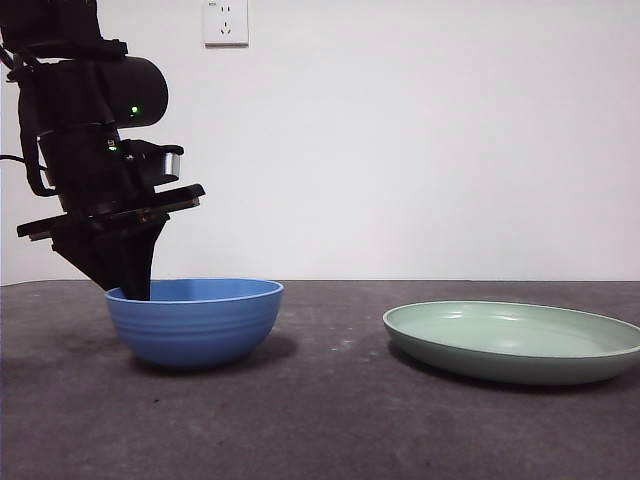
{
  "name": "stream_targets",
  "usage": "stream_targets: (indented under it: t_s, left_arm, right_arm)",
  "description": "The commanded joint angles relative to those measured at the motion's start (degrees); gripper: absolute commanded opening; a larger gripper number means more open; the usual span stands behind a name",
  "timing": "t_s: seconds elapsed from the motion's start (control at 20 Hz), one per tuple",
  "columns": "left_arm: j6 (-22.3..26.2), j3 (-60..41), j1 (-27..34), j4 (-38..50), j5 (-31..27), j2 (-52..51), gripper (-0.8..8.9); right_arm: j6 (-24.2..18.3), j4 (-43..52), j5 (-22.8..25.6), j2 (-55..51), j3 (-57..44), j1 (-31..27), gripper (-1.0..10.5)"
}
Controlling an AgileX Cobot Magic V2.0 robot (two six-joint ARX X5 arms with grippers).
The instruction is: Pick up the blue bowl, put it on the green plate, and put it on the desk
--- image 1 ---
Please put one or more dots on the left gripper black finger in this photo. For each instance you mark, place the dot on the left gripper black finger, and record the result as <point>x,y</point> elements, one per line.
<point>95,255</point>
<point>140,260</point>

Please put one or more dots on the blue ribbed bowl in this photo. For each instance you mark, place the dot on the blue ribbed bowl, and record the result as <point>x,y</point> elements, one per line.
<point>197,332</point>

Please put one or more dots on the green round plate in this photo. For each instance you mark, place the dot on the green round plate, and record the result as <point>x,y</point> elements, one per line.
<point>505,367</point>

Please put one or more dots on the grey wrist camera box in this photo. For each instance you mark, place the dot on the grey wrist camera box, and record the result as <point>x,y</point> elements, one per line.
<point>167,162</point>

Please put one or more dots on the white wall power socket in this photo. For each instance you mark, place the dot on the white wall power socket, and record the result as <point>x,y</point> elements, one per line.
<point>226,25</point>

